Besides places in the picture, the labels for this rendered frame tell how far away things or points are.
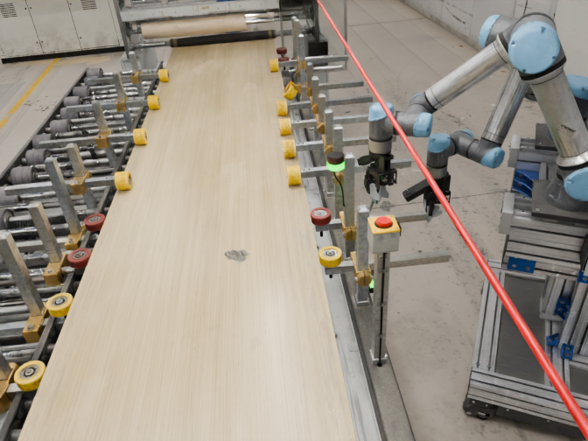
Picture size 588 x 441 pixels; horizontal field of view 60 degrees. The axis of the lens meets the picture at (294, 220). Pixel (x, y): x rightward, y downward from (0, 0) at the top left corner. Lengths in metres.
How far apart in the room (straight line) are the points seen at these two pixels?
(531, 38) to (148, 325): 1.31
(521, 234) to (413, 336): 1.02
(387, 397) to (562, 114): 0.93
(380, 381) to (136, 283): 0.84
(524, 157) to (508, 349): 0.83
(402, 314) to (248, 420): 1.64
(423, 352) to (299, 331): 1.26
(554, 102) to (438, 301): 1.62
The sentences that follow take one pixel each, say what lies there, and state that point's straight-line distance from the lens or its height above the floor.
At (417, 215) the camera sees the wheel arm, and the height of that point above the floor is 0.86.
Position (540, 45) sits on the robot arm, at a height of 1.58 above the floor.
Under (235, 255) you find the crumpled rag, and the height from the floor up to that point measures 0.91.
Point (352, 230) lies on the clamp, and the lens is 1.91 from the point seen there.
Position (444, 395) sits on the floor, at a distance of 2.51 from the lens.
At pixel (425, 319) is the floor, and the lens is 2.81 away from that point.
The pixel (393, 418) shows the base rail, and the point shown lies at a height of 0.70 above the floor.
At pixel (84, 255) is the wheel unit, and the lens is 1.96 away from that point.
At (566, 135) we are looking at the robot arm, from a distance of 1.59.
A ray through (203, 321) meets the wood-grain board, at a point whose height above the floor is 0.90.
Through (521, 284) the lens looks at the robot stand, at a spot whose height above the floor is 0.21.
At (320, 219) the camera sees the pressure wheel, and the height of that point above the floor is 0.90.
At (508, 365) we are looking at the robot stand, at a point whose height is 0.21.
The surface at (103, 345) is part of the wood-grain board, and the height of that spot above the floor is 0.90.
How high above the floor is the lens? 1.98
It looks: 34 degrees down
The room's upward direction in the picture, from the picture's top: 5 degrees counter-clockwise
